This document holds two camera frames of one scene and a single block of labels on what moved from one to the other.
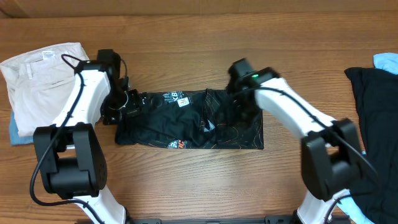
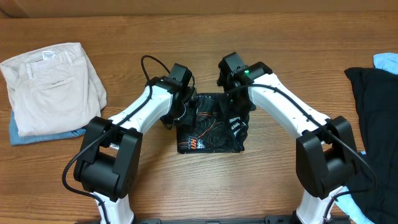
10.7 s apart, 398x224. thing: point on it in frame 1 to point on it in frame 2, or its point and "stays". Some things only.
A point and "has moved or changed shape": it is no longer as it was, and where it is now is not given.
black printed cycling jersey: x=204 y=119 has moved or changed shape
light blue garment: x=387 y=61 stays
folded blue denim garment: x=15 y=138 stays
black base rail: x=210 y=219 stays
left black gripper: x=109 y=113 to x=189 y=120
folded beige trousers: x=40 y=81 stays
